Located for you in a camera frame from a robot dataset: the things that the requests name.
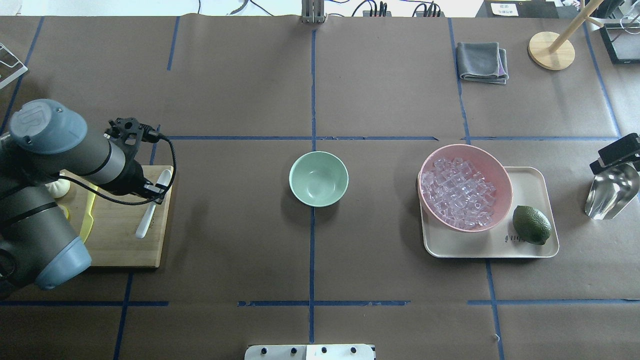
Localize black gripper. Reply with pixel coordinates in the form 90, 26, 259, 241
103, 117, 169, 204

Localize white plastic spoon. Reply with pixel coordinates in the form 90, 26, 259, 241
135, 169, 173, 239

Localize clear ice cubes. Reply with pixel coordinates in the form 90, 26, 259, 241
418, 157, 496, 230

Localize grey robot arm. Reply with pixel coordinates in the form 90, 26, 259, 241
0, 98, 170, 299

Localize mint green bowl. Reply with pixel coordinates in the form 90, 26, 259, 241
288, 151, 350, 208

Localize pink bowl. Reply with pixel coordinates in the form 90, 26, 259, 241
417, 144, 514, 233

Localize steel ice scoop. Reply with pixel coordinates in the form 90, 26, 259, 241
584, 162, 640, 220

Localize white steamed bun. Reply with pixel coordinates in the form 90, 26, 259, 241
45, 178, 71, 199

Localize yellow plastic knife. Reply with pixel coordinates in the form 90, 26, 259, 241
79, 184, 98, 243

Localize bamboo cutting board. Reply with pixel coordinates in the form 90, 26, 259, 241
55, 165, 174, 268

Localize white cup rack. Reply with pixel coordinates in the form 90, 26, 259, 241
0, 43, 29, 89

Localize black power strip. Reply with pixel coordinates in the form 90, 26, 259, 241
358, 0, 393, 18

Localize folded grey cloth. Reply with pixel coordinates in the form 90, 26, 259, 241
455, 42, 509, 85

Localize cream plastic tray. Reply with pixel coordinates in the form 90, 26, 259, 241
422, 166, 560, 259

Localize green lime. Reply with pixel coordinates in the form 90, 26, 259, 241
512, 205, 553, 246

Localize wooden mug tree stand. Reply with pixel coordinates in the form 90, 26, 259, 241
527, 0, 604, 71

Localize black framed tray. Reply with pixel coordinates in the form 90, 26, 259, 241
599, 22, 640, 65

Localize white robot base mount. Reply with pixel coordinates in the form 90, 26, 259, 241
244, 343, 377, 360

